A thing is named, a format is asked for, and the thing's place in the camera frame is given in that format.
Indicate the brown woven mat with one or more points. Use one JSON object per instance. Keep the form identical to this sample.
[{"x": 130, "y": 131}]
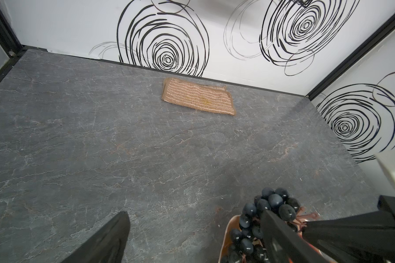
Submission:
[{"x": 208, "y": 98}]

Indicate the pink wavy fruit bowl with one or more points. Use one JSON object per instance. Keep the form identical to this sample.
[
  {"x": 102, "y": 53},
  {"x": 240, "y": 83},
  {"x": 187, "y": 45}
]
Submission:
[{"x": 232, "y": 237}]

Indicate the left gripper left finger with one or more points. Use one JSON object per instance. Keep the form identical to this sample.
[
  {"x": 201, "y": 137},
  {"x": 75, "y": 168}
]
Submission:
[{"x": 107, "y": 245}]

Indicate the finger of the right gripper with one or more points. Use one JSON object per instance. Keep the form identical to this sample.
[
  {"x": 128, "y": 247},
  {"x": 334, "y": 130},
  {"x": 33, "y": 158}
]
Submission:
[{"x": 366, "y": 238}]

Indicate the black grape bunch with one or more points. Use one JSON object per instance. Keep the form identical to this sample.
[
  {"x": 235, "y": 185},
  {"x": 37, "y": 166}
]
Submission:
[{"x": 279, "y": 201}]

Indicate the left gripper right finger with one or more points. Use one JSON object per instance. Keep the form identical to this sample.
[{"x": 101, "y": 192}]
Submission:
[{"x": 283, "y": 244}]

